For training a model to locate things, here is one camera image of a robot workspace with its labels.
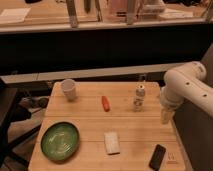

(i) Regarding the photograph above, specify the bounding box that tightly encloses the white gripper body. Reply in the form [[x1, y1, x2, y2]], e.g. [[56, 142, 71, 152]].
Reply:
[[160, 86, 183, 110]]

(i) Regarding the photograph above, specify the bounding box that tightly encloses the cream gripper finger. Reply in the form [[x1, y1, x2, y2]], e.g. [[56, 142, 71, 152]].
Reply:
[[161, 108, 174, 124]]

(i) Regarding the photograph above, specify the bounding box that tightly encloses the small white bottle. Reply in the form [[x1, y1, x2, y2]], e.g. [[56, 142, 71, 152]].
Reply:
[[133, 84, 145, 111]]

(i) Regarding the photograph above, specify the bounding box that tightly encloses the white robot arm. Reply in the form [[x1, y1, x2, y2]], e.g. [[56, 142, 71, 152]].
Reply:
[[159, 61, 213, 124]]

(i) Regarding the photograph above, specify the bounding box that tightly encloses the black smartphone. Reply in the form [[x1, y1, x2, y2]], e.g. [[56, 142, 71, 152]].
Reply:
[[149, 144, 166, 171]]

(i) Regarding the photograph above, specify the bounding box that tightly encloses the white rectangular sponge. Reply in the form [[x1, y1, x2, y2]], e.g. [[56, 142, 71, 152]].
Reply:
[[104, 132, 120, 155]]

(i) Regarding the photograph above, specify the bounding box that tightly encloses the white paper cup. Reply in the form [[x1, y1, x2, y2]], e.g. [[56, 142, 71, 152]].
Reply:
[[61, 79, 77, 101]]

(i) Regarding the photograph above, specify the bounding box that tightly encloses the green round plate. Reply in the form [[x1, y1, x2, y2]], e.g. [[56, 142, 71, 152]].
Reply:
[[40, 122, 80, 162]]

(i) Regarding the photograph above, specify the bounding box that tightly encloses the dark office chair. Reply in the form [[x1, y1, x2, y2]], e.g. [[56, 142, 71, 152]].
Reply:
[[0, 77, 49, 168]]

